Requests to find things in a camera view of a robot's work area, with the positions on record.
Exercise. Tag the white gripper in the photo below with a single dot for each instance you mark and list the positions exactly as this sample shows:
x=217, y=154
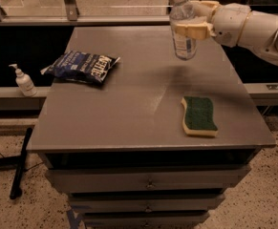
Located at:
x=228, y=24

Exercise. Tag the clear plastic water bottle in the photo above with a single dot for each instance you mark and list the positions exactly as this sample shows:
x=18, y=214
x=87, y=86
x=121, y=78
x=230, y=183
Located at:
x=182, y=12

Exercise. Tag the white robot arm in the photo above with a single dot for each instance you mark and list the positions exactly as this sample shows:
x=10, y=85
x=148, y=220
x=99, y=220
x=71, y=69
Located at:
x=259, y=34

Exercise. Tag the white pump lotion bottle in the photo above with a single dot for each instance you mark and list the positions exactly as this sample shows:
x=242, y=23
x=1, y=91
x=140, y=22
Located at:
x=24, y=82

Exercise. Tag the green and yellow sponge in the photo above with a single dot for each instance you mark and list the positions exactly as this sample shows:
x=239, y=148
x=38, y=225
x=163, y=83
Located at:
x=198, y=116

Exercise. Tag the blue Kettle chips bag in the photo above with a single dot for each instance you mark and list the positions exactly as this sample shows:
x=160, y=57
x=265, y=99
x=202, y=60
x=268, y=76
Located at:
x=81, y=67

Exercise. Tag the grey drawer cabinet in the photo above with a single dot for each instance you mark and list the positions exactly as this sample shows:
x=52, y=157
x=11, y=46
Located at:
x=134, y=120

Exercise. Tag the top grey drawer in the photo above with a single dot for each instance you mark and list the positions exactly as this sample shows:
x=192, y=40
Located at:
x=144, y=179

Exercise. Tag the grey drawer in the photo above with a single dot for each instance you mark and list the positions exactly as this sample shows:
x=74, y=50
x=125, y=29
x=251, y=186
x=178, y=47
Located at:
x=147, y=203
x=144, y=179
x=145, y=219

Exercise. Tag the bottom grey drawer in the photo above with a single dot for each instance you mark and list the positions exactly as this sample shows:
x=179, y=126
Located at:
x=145, y=219

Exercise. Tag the middle grey drawer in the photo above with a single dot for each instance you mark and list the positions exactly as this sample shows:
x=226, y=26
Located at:
x=147, y=203

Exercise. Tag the black bar on floor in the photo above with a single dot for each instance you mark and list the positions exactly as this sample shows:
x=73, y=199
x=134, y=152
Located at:
x=16, y=191

